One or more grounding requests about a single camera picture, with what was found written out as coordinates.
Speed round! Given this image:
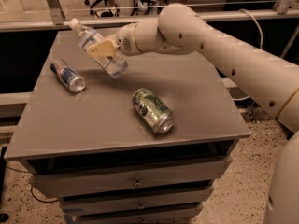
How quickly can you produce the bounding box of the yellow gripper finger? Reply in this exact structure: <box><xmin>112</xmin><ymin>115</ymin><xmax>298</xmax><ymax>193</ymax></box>
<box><xmin>86</xmin><ymin>39</ymin><xmax>119</xmax><ymax>58</ymax></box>

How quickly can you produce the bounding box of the clear blue-label plastic bottle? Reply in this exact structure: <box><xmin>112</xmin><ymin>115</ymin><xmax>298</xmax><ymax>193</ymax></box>
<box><xmin>69</xmin><ymin>19</ymin><xmax>128</xmax><ymax>79</ymax></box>

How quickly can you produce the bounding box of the blue silver redbull can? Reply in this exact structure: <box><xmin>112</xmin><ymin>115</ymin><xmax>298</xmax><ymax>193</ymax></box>
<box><xmin>50</xmin><ymin>59</ymin><xmax>86</xmax><ymax>93</ymax></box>

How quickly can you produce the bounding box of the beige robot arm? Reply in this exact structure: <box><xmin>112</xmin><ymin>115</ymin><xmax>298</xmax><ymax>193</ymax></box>
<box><xmin>88</xmin><ymin>4</ymin><xmax>299</xmax><ymax>224</ymax></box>

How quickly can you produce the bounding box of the green silver soda can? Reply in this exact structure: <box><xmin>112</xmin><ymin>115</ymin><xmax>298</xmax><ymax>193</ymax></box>
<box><xmin>132</xmin><ymin>88</ymin><xmax>174</xmax><ymax>133</ymax></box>

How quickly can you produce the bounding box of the black office chair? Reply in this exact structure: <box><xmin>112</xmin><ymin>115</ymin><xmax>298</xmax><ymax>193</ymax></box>
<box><xmin>84</xmin><ymin>0</ymin><xmax>119</xmax><ymax>17</ymax></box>

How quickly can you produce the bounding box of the grey drawer cabinet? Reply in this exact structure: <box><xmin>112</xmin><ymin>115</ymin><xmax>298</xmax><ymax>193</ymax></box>
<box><xmin>6</xmin><ymin>31</ymin><xmax>249</xmax><ymax>224</ymax></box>

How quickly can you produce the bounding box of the white cable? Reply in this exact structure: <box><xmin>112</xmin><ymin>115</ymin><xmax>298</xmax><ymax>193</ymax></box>
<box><xmin>232</xmin><ymin>8</ymin><xmax>264</xmax><ymax>102</ymax></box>

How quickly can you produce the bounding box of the metal railing frame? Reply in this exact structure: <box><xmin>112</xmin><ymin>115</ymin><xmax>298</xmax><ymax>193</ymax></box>
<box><xmin>0</xmin><ymin>0</ymin><xmax>299</xmax><ymax>32</ymax></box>

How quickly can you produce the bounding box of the black floor cable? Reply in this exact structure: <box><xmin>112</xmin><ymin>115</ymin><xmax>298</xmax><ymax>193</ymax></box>
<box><xmin>5</xmin><ymin>165</ymin><xmax>60</xmax><ymax>203</ymax></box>

